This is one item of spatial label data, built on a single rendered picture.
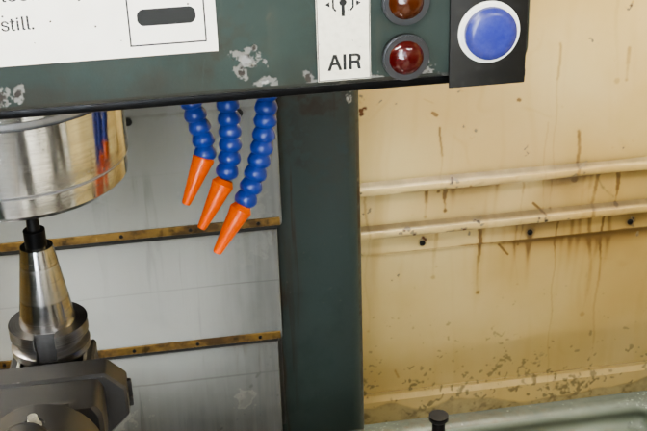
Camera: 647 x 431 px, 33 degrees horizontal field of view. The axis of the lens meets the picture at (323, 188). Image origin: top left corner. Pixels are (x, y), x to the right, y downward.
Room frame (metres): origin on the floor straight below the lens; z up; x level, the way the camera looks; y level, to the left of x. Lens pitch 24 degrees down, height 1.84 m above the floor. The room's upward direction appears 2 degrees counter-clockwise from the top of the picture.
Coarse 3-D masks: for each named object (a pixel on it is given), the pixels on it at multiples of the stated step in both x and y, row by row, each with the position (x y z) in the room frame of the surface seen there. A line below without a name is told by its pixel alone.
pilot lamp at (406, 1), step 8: (392, 0) 0.59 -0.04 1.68; (400, 0) 0.58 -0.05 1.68; (408, 0) 0.58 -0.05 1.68; (416, 0) 0.59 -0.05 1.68; (392, 8) 0.59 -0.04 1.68; (400, 8) 0.58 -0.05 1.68; (408, 8) 0.59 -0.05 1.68; (416, 8) 0.59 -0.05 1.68; (400, 16) 0.59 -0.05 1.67; (408, 16) 0.59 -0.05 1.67
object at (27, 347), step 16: (16, 320) 0.76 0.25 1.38; (80, 320) 0.76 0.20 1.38; (16, 336) 0.74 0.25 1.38; (32, 336) 0.74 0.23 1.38; (48, 336) 0.74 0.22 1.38; (64, 336) 0.74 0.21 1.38; (80, 336) 0.75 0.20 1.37; (16, 352) 0.75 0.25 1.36; (32, 352) 0.74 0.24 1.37; (48, 352) 0.74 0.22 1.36; (64, 352) 0.74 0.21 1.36; (80, 352) 0.75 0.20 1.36
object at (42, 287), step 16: (48, 240) 0.77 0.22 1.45; (32, 256) 0.75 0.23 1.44; (48, 256) 0.76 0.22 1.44; (32, 272) 0.75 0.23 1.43; (48, 272) 0.75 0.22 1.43; (32, 288) 0.75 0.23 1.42; (48, 288) 0.75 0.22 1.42; (64, 288) 0.76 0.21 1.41; (32, 304) 0.75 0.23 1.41; (48, 304) 0.75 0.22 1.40; (64, 304) 0.76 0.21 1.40; (32, 320) 0.75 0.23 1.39; (48, 320) 0.74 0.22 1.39; (64, 320) 0.75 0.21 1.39
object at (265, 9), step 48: (240, 0) 0.58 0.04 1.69; (288, 0) 0.58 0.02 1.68; (432, 0) 0.59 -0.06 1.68; (240, 48) 0.58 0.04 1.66; (288, 48) 0.58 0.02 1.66; (432, 48) 0.59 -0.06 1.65; (0, 96) 0.56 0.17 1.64; (48, 96) 0.56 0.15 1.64; (96, 96) 0.57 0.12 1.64; (144, 96) 0.57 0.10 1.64; (192, 96) 0.58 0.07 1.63; (240, 96) 0.58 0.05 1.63
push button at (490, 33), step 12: (480, 12) 0.59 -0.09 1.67; (492, 12) 0.59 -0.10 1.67; (504, 12) 0.59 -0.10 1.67; (468, 24) 0.59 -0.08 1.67; (480, 24) 0.59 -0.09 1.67; (492, 24) 0.59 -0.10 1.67; (504, 24) 0.59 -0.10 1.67; (468, 36) 0.59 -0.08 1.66; (480, 36) 0.59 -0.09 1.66; (492, 36) 0.59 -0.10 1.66; (504, 36) 0.59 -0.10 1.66; (516, 36) 0.59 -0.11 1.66; (468, 48) 0.59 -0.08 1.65; (480, 48) 0.59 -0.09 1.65; (492, 48) 0.59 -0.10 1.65; (504, 48) 0.59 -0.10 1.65
